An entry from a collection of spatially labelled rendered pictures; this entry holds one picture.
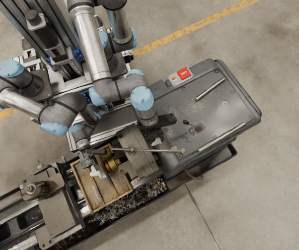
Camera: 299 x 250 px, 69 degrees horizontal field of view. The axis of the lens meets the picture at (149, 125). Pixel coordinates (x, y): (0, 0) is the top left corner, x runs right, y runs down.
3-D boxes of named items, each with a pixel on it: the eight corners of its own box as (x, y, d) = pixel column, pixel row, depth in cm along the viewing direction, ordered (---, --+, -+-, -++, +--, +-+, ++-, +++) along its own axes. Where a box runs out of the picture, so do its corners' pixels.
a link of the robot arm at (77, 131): (83, 125, 140) (78, 121, 131) (89, 140, 137) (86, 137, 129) (71, 130, 139) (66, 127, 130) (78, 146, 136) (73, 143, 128)
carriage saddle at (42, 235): (60, 161, 152) (56, 160, 146) (86, 226, 139) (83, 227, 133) (20, 183, 149) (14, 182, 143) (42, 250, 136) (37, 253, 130)
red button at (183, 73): (185, 68, 126) (186, 66, 124) (190, 76, 124) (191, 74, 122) (176, 73, 125) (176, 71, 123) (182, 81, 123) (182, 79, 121)
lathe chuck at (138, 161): (130, 129, 148) (126, 120, 117) (153, 171, 143) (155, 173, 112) (119, 136, 147) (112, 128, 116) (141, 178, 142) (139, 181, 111)
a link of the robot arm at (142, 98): (148, 80, 75) (154, 97, 71) (153, 100, 85) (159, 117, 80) (126, 87, 76) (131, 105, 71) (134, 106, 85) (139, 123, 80)
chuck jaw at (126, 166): (133, 156, 126) (143, 174, 121) (135, 158, 130) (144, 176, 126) (116, 165, 125) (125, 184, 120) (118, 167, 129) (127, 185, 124)
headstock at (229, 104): (205, 83, 164) (217, 50, 127) (242, 136, 150) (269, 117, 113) (135, 119, 158) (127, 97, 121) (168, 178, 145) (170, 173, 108)
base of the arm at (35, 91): (18, 80, 139) (8, 72, 130) (41, 73, 140) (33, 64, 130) (22, 100, 134) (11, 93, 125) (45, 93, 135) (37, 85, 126)
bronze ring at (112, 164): (114, 152, 125) (101, 159, 124) (122, 165, 123) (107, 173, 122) (118, 154, 134) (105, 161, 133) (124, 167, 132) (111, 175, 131)
